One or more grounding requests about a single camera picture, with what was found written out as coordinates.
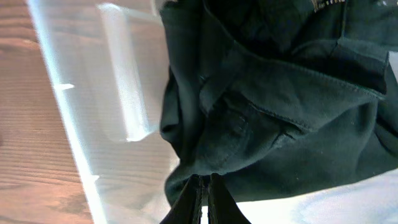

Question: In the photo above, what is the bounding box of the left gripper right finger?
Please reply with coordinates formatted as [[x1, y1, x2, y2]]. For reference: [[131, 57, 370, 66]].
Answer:
[[208, 174, 251, 224]]

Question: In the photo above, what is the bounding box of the large black garment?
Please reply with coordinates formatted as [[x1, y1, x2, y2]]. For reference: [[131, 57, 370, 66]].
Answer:
[[160, 0, 397, 203]]

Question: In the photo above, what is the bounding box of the clear plastic storage bin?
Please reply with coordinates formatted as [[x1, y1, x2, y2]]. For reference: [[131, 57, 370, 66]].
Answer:
[[28, 1, 397, 223]]

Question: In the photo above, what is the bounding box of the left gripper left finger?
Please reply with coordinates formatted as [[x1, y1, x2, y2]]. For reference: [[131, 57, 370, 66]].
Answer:
[[160, 175, 203, 224]]

